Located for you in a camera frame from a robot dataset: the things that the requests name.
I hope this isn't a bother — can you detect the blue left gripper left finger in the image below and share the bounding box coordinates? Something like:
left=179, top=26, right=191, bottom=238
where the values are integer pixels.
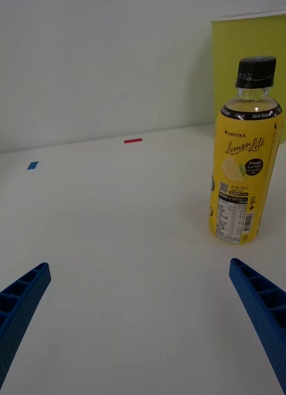
left=0, top=262, right=52, bottom=395

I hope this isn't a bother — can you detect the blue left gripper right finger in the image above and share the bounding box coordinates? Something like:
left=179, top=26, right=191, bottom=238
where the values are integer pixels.
left=229, top=257, right=286, bottom=395

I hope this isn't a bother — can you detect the yellow bottle with black cap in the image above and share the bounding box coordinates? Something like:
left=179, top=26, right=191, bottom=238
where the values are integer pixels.
left=208, top=56, right=285, bottom=244

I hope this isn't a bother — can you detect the yellow-green plastic bin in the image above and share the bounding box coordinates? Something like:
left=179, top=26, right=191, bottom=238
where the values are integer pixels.
left=211, top=14, right=286, bottom=145

